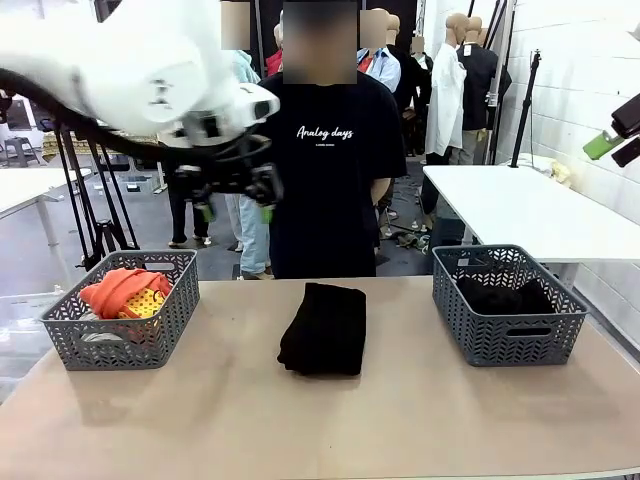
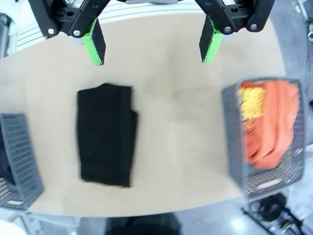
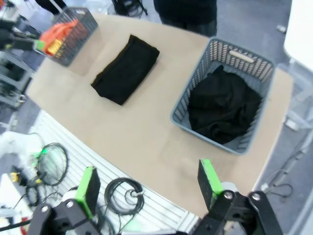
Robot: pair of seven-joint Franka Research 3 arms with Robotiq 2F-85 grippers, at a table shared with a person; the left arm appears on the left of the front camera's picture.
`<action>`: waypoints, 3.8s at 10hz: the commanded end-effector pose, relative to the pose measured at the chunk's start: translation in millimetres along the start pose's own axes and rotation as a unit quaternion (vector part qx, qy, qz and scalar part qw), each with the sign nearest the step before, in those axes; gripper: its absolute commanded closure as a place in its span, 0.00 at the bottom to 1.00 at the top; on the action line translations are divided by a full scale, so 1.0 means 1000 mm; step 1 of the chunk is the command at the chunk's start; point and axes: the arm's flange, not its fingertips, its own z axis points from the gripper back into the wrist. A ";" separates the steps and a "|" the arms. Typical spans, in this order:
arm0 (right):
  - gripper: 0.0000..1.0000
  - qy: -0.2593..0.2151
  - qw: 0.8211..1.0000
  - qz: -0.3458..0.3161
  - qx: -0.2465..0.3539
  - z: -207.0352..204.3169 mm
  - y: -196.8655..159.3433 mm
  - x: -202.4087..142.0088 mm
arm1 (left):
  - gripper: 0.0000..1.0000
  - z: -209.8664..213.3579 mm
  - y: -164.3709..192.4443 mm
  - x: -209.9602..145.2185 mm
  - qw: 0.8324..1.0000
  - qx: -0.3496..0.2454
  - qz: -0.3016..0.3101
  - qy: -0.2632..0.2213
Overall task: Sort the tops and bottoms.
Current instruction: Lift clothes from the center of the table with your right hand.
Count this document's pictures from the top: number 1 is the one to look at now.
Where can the table with patterned cloth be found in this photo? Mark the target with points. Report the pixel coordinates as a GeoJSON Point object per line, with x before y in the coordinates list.
{"type": "Point", "coordinates": [52, 147]}

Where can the large white table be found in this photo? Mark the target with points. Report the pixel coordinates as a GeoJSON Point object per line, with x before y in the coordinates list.
{"type": "Point", "coordinates": [500, 210]}

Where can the cream cloth bundle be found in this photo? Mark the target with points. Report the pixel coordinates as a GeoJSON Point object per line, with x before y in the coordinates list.
{"type": "Point", "coordinates": [560, 172]}

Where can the grey step stool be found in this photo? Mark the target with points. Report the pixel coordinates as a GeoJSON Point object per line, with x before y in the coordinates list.
{"type": "Point", "coordinates": [20, 150]}

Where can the mannequin in black jacket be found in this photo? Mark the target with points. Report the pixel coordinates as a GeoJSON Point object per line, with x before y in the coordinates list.
{"type": "Point", "coordinates": [477, 85]}

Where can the black garment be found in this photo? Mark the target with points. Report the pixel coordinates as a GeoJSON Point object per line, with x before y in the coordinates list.
{"type": "Point", "coordinates": [500, 297]}
{"type": "Point", "coordinates": [325, 330]}

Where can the mannequin in blue fleece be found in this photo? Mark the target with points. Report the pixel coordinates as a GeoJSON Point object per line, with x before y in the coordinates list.
{"type": "Point", "coordinates": [252, 240]}

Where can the orange printed t-shirt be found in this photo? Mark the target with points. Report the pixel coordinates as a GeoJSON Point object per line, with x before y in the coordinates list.
{"type": "Point", "coordinates": [112, 292]}

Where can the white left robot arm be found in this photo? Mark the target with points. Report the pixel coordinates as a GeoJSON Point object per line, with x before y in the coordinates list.
{"type": "Point", "coordinates": [125, 65]}

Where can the black camera tripod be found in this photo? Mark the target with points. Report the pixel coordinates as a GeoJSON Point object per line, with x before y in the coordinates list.
{"type": "Point", "coordinates": [90, 210]}

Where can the person's left forearm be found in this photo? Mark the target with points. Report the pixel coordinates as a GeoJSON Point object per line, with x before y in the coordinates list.
{"type": "Point", "coordinates": [382, 190]}

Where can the black light stand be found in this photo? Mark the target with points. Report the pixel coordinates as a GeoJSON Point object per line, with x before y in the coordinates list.
{"type": "Point", "coordinates": [526, 105]}

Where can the figure in pale blue shirt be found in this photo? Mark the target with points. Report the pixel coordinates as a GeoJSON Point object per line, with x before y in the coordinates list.
{"type": "Point", "coordinates": [382, 65]}

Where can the grey plastic lattice basket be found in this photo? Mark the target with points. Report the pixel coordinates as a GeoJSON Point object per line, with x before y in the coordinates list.
{"type": "Point", "coordinates": [125, 345]}
{"type": "Point", "coordinates": [510, 345]}

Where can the mannequin in cream jacket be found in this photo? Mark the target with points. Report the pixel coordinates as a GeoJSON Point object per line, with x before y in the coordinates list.
{"type": "Point", "coordinates": [187, 210]}

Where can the mannequin in white shirt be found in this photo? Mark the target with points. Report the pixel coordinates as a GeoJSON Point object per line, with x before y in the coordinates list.
{"type": "Point", "coordinates": [447, 100]}

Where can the mannequin in plaid hooded shirt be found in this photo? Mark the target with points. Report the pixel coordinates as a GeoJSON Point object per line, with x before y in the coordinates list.
{"type": "Point", "coordinates": [274, 60]}

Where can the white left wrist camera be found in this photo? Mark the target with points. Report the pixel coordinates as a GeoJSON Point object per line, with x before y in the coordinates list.
{"type": "Point", "coordinates": [260, 105]}

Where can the white folded garment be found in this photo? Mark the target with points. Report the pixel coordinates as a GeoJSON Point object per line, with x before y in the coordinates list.
{"type": "Point", "coordinates": [100, 336]}

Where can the mannequin in dark jacket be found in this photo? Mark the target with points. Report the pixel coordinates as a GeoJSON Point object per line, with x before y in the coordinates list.
{"type": "Point", "coordinates": [412, 85]}

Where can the small white table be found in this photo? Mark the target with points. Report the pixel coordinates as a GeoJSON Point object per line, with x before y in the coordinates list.
{"type": "Point", "coordinates": [25, 187]}

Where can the black leaning stand poles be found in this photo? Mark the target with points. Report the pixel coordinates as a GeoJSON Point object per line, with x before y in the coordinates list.
{"type": "Point", "coordinates": [502, 75]}

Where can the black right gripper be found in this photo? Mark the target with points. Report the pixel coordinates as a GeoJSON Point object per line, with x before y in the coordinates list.
{"type": "Point", "coordinates": [629, 117]}

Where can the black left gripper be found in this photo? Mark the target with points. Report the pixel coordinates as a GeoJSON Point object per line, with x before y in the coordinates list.
{"type": "Point", "coordinates": [230, 172]}

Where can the person in black t-shirt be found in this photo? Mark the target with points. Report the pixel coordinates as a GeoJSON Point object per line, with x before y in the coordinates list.
{"type": "Point", "coordinates": [330, 200]}

